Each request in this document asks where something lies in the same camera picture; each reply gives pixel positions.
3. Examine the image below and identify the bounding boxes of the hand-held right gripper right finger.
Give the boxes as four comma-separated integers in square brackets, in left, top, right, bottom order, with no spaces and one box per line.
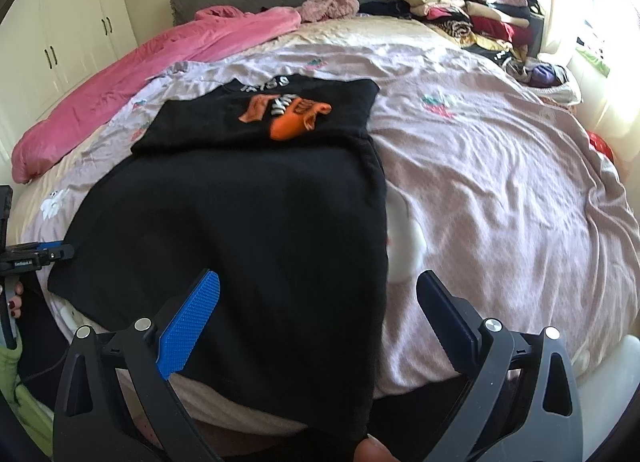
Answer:
[416,269,585,462]

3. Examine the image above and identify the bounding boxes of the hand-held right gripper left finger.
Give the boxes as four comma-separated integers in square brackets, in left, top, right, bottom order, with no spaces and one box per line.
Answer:
[52,269,221,462]

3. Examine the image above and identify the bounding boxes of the black sweater with orange cuffs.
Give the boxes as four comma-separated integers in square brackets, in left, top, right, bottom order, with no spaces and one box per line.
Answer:
[47,72,391,443]

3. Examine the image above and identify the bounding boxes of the white bag of clothes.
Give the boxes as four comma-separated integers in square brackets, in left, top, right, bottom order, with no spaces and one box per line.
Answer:
[505,59,583,105]

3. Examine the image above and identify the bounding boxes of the pile of folded clothes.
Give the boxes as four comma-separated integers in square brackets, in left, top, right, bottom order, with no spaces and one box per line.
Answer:
[402,0,541,55]

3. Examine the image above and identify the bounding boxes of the person's left hand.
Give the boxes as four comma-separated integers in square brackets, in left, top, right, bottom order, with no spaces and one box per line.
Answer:
[5,283,24,321]

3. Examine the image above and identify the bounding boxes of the person's right hand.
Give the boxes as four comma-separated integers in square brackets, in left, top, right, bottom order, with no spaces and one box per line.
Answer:
[354,434,401,462]

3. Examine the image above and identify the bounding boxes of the green cloth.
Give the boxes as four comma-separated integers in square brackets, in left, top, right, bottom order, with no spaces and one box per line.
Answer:
[0,339,53,458]

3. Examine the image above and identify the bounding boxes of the pink floral bed blanket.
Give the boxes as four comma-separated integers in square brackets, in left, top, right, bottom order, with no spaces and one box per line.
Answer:
[20,24,640,438]

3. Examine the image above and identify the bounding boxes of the pink quilt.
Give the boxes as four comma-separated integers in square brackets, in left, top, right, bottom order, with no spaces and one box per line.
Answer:
[11,6,302,185]

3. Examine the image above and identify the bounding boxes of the white wardrobe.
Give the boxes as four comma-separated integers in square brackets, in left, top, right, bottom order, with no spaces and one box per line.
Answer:
[0,0,138,143]

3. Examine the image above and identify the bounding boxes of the red object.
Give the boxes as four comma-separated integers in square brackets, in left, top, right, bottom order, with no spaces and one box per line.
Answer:
[586,131,615,163]

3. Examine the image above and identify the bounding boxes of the black printed garment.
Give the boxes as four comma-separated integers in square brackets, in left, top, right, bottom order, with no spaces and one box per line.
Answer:
[462,44,513,65]

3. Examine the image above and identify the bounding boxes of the dark navy garment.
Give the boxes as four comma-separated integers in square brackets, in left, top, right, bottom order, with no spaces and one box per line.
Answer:
[359,0,413,20]

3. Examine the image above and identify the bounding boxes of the pink fluffy garment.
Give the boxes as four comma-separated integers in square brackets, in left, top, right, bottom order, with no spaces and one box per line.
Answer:
[301,0,361,23]

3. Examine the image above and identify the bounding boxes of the light curtain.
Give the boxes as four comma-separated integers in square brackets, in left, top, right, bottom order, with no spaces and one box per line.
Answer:
[525,0,640,143]

